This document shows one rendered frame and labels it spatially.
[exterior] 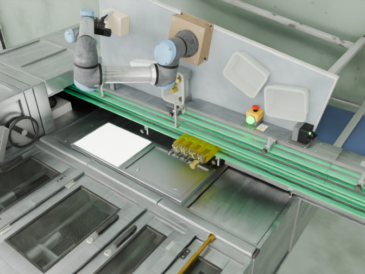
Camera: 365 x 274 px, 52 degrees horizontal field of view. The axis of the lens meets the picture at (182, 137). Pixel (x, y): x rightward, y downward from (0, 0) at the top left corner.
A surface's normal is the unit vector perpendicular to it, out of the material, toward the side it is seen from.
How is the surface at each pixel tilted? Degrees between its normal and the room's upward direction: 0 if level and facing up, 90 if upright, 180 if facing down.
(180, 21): 5
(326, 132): 90
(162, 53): 12
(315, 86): 0
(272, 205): 90
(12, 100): 90
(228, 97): 0
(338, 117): 90
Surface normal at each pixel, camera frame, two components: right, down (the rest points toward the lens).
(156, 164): -0.01, -0.82
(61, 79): 0.80, 0.33
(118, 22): -0.60, 0.47
